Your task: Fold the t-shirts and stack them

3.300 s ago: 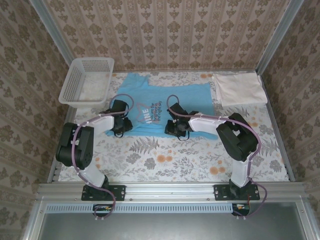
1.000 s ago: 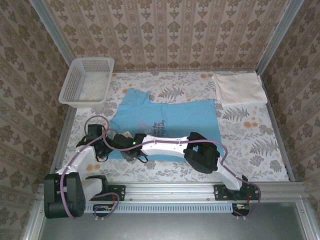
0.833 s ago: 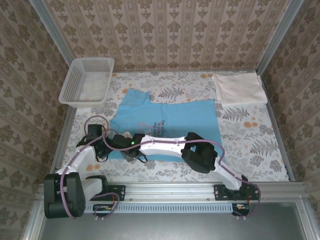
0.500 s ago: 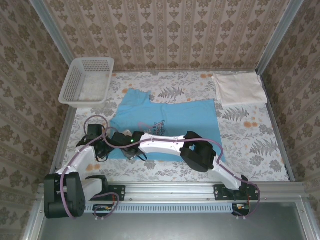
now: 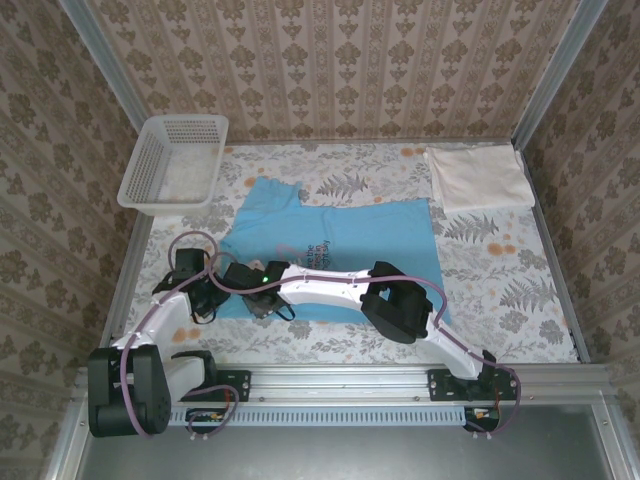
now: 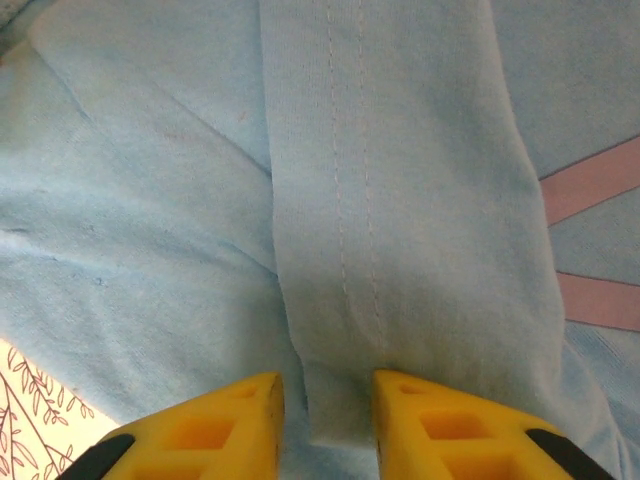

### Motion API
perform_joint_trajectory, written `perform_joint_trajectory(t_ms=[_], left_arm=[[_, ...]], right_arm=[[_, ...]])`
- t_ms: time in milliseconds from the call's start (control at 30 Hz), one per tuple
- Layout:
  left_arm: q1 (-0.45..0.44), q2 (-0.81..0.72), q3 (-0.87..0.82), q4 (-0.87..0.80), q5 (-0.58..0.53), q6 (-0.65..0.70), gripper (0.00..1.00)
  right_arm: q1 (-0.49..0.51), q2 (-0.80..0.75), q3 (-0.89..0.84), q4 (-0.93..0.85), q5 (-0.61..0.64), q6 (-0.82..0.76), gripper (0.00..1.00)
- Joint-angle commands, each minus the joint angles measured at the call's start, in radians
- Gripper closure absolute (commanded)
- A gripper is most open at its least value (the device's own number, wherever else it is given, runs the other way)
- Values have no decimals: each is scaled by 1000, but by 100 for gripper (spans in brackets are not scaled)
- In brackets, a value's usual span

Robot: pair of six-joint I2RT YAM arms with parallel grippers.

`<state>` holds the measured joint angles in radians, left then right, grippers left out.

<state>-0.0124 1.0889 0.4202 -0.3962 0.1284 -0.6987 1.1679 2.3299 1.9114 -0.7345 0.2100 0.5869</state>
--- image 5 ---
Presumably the white perforated plastic basket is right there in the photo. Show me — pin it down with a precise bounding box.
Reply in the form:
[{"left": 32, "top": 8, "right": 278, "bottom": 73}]
[{"left": 116, "top": 115, "right": 230, "bottom": 217}]

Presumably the light blue printed t-shirt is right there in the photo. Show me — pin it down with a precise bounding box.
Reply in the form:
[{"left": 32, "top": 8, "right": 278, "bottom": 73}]
[{"left": 219, "top": 178, "right": 454, "bottom": 326}]

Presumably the grey metal sheet panel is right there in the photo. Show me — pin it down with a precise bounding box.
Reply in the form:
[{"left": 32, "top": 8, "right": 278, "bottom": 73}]
[{"left": 74, "top": 404, "right": 616, "bottom": 480}]

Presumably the folded cream t-shirt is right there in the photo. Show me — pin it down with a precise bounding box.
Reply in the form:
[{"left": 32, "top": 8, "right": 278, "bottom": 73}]
[{"left": 424, "top": 144, "right": 536, "bottom": 215}]

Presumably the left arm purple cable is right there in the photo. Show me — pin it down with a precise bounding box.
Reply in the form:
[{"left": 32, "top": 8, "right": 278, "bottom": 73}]
[{"left": 117, "top": 230, "right": 236, "bottom": 441}]

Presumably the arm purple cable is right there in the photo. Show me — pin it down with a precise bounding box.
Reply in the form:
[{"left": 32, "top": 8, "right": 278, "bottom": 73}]
[
  {"left": 212, "top": 243, "right": 522, "bottom": 440},
  {"left": 117, "top": 230, "right": 236, "bottom": 441}
]

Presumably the aluminium table side rail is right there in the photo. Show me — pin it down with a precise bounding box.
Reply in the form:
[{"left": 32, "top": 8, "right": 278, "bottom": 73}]
[
  {"left": 517, "top": 147, "right": 591, "bottom": 364},
  {"left": 94, "top": 212, "right": 154, "bottom": 366}
]

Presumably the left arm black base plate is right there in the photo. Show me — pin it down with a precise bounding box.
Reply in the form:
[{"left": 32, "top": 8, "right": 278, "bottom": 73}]
[{"left": 199, "top": 368, "right": 252, "bottom": 403}]

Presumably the aluminium mounting rail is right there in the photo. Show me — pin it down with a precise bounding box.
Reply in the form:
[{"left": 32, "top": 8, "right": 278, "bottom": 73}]
[{"left": 74, "top": 364, "right": 611, "bottom": 401}]

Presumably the white slotted cable duct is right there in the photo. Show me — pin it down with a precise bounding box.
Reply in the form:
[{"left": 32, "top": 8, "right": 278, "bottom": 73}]
[{"left": 169, "top": 405, "right": 469, "bottom": 427}]

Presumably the thin aluminium wall-foot rail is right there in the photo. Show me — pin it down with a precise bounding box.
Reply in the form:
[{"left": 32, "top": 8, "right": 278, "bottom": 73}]
[{"left": 227, "top": 137, "right": 516, "bottom": 149}]

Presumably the aluminium frame post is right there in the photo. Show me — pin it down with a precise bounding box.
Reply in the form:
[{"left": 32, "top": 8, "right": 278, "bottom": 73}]
[
  {"left": 512, "top": 0, "right": 609, "bottom": 151},
  {"left": 57, "top": 0, "right": 166, "bottom": 156}
]

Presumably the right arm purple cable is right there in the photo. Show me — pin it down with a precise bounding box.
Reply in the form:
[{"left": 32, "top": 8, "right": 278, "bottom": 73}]
[{"left": 212, "top": 243, "right": 522, "bottom": 440}]

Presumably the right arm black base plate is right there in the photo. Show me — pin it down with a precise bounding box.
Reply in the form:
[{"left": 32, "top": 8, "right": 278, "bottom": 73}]
[{"left": 427, "top": 368, "right": 521, "bottom": 403}]

